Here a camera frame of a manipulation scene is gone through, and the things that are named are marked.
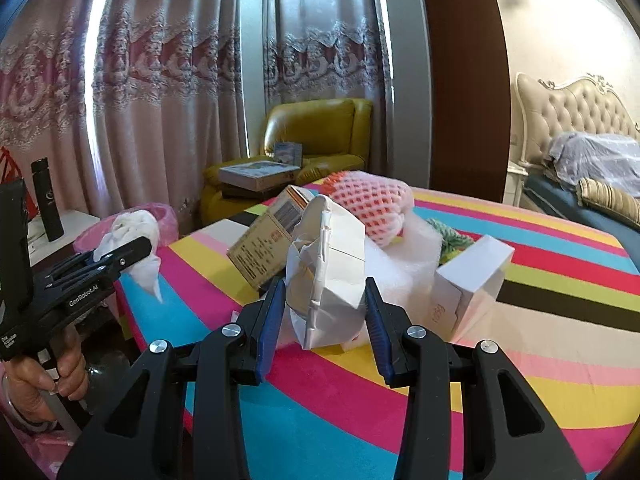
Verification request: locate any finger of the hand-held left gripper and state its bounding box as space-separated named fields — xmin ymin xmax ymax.
xmin=50 ymin=236 xmax=152 ymax=275
xmin=33 ymin=261 xmax=130 ymax=288

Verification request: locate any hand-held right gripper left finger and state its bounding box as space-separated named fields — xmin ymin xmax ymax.
xmin=56 ymin=276 xmax=287 ymax=480

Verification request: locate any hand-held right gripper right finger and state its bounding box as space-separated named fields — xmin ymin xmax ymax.
xmin=364 ymin=277 xmax=587 ymax=480

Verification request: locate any white tissue wad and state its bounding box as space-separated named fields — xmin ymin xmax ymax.
xmin=97 ymin=210 xmax=163 ymax=303

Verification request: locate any pink trash bag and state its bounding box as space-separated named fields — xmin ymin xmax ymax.
xmin=74 ymin=202 xmax=179 ymax=273

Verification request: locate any white paper box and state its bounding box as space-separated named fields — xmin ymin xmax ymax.
xmin=285 ymin=193 xmax=368 ymax=351

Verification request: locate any orange fruit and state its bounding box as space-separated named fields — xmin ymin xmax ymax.
xmin=320 ymin=170 xmax=415 ymax=247

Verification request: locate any person's left hand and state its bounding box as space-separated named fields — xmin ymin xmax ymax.
xmin=0 ymin=327 xmax=90 ymax=426

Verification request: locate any white side table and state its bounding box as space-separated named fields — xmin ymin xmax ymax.
xmin=25 ymin=208 xmax=103 ymax=266

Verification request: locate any large white foam wrap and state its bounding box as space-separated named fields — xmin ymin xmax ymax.
xmin=360 ymin=205 xmax=445 ymax=333

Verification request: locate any black thermos bottle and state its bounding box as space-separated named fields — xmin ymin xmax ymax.
xmin=31 ymin=157 xmax=64 ymax=242

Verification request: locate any brown cardboard box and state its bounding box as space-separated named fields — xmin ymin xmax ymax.
xmin=226 ymin=185 xmax=313 ymax=291

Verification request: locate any red printed bag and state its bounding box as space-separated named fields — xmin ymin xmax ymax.
xmin=0 ymin=146 xmax=38 ymax=223

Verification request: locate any green knitted cloth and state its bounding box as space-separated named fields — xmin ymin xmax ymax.
xmin=427 ymin=217 xmax=473 ymax=266

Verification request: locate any flat dark box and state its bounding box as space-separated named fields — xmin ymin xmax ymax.
xmin=220 ymin=182 xmax=266 ymax=200

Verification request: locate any flat white printed box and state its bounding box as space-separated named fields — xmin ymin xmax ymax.
xmin=218 ymin=160 xmax=302 ymax=192

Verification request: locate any silver bangle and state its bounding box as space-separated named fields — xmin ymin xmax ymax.
xmin=0 ymin=372 xmax=57 ymax=432

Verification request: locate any pink lace curtain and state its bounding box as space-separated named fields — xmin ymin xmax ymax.
xmin=262 ymin=0 xmax=396 ymax=171
xmin=0 ymin=0 xmax=241 ymax=241

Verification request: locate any striped colourful tablecloth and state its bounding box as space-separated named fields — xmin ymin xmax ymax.
xmin=117 ymin=182 xmax=640 ymax=480

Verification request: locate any small blue picture box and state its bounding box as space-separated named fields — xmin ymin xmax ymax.
xmin=273 ymin=142 xmax=303 ymax=166

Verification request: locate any pink patterned cloth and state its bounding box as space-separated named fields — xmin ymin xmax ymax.
xmin=30 ymin=432 xmax=81 ymax=480

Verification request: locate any white nightstand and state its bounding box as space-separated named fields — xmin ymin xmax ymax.
xmin=502 ymin=160 xmax=530 ymax=206

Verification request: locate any yellow leather armchair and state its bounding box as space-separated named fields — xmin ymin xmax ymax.
xmin=200 ymin=98 xmax=373 ymax=226

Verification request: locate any brown wooden door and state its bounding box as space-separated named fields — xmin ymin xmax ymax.
xmin=417 ymin=0 xmax=511 ymax=206

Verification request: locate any beige striped pillow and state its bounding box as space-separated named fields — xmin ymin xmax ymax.
xmin=575 ymin=177 xmax=640 ymax=226

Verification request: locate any grey striped blanket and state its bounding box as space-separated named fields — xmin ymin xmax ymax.
xmin=544 ymin=132 xmax=640 ymax=198

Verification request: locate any cream tufted bed headboard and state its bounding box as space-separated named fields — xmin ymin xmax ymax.
xmin=515 ymin=72 xmax=640 ymax=171

